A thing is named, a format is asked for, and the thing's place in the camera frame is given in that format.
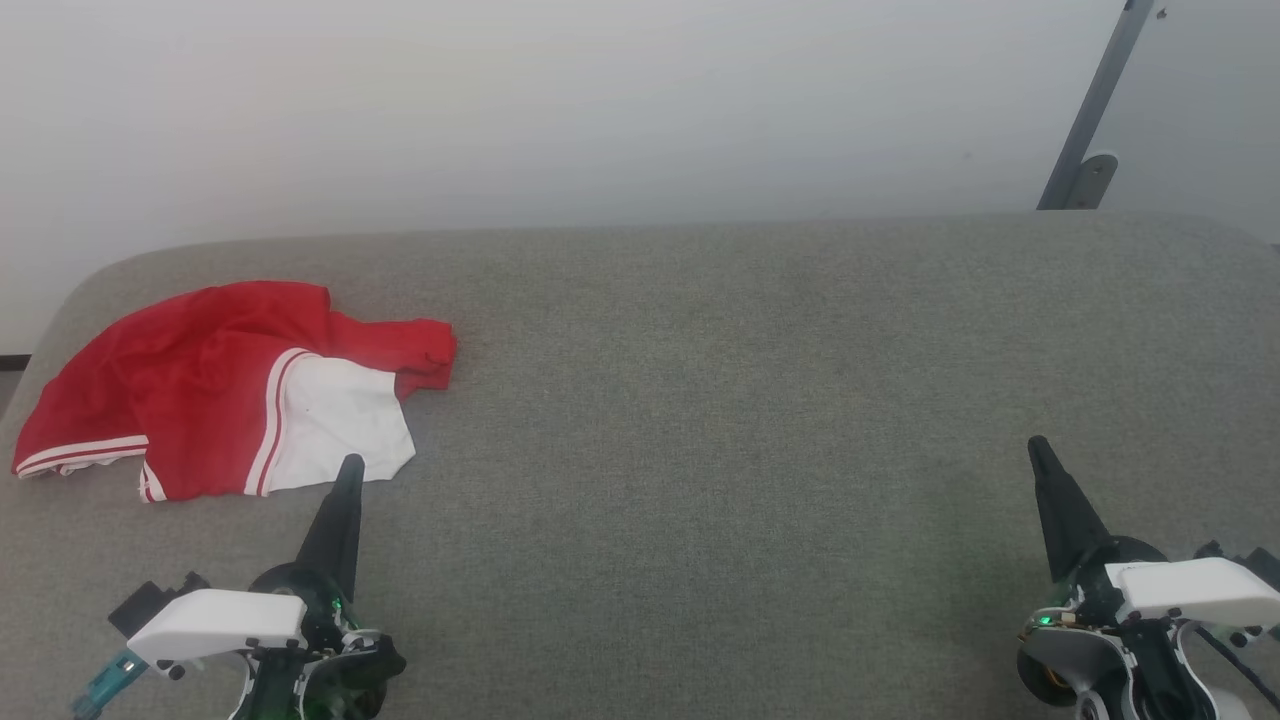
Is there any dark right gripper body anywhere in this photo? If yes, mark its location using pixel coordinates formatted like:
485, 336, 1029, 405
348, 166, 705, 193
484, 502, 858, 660
1018, 538, 1251, 720

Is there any grey metal stand pole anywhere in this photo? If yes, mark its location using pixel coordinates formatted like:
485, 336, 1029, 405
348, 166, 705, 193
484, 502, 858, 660
1036, 0, 1169, 211

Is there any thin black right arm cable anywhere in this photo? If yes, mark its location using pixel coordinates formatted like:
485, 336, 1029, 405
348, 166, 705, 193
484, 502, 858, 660
1192, 624, 1280, 706

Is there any red and white shirt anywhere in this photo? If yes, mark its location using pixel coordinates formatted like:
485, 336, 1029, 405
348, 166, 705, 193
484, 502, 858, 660
12, 280, 458, 503

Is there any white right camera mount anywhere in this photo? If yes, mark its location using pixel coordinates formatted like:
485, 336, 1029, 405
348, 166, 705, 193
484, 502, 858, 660
1105, 557, 1280, 629

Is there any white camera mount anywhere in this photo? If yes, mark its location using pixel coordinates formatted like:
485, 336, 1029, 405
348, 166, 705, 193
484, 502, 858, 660
1105, 557, 1280, 629
128, 588, 308, 669

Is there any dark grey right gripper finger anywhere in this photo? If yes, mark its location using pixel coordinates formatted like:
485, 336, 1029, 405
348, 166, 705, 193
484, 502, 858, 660
1028, 436, 1111, 583

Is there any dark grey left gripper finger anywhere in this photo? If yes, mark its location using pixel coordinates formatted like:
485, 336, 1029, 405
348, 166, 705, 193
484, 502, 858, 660
296, 455, 365, 601

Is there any teal camera cable connector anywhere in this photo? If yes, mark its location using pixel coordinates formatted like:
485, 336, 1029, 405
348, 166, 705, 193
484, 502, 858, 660
70, 648, 151, 719

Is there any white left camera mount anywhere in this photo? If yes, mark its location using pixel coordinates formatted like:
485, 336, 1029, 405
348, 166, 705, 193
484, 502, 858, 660
128, 588, 308, 669

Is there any grey metal stand bracket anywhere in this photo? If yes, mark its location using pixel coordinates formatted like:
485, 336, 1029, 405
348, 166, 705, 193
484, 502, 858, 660
1065, 152, 1119, 211

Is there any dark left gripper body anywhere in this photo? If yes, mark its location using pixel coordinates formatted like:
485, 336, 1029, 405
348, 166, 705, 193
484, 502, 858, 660
230, 562, 407, 720

